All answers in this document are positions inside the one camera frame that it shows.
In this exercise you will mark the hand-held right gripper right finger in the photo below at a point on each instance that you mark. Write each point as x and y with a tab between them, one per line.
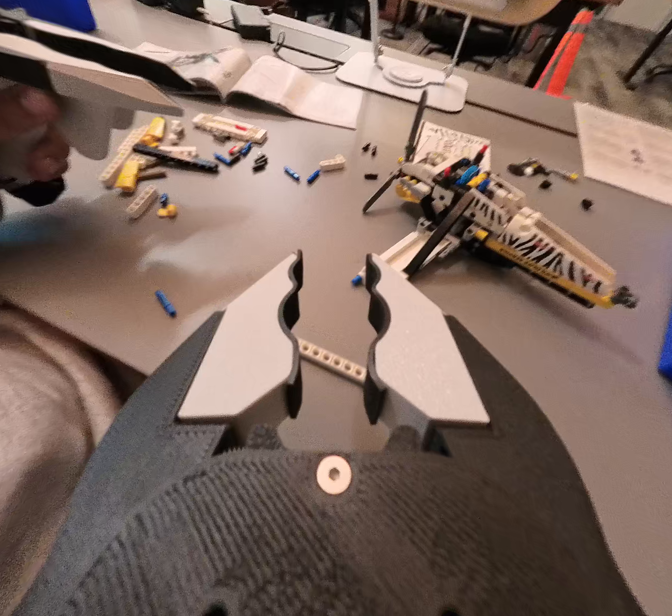
430	364

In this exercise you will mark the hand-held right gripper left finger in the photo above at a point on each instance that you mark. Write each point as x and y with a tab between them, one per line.
241	364

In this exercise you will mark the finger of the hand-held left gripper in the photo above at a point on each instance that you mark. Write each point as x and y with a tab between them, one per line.
78	38
105	90

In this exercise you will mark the long white lego beam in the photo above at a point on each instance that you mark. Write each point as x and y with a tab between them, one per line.
330	359

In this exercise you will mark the pile of loose lego pieces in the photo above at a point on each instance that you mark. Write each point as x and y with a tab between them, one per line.
173	153

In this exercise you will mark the blue lego pin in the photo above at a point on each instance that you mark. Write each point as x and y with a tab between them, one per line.
165	303
291	173
313	176

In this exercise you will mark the white zebra lego helicopter model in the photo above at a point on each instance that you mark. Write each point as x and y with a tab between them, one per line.
498	222

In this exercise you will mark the black round lego piece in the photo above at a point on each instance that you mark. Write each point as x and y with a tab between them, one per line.
517	167

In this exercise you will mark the white angled lego beam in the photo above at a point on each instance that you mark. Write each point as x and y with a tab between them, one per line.
332	162

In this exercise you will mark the grey black lego connector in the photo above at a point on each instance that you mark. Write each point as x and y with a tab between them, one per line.
536	168

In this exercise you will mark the grey yellow lego connector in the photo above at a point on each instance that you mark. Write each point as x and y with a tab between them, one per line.
566	173

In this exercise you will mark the person's left hand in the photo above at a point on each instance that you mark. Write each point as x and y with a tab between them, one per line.
31	138

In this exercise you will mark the black power adapter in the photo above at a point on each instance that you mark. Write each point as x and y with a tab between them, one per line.
251	21

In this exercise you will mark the large white paper sheet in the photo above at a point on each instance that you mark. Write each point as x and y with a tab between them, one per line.
283	85

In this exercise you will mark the orange traffic cone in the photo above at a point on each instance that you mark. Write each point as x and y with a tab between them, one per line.
569	48

